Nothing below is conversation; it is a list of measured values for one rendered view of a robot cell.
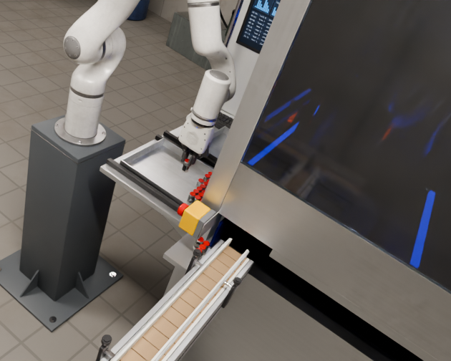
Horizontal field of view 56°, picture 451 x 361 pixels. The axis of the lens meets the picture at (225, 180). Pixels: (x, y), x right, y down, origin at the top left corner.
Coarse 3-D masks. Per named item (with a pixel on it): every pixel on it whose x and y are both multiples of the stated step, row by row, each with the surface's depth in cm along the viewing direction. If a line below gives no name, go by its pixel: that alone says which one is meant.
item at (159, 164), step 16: (160, 144) 171; (128, 160) 156; (144, 160) 161; (160, 160) 164; (176, 160) 168; (144, 176) 149; (160, 176) 157; (176, 176) 160; (192, 176) 163; (176, 192) 153
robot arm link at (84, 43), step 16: (112, 0) 129; (128, 0) 129; (96, 16) 133; (112, 16) 132; (128, 16) 136; (80, 32) 134; (96, 32) 134; (112, 32) 136; (64, 48) 138; (80, 48) 135; (96, 48) 136
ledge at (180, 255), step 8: (184, 240) 136; (192, 240) 137; (176, 248) 132; (184, 248) 133; (192, 248) 134; (208, 248) 136; (168, 256) 128; (176, 256) 129; (184, 256) 130; (176, 264) 128; (184, 264) 128; (184, 272) 127
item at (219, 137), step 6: (216, 132) 190; (222, 132) 196; (216, 138) 191; (222, 138) 193; (210, 144) 186; (216, 144) 188; (222, 144) 189; (210, 150) 182; (216, 150) 183; (210, 156) 174; (216, 156) 180
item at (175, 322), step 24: (192, 264) 119; (216, 264) 125; (240, 264) 128; (192, 288) 115; (216, 288) 113; (168, 312) 107; (192, 312) 109; (216, 312) 118; (144, 336) 100; (168, 336) 102; (192, 336) 104; (96, 360) 92; (120, 360) 94; (144, 360) 95; (168, 360) 97
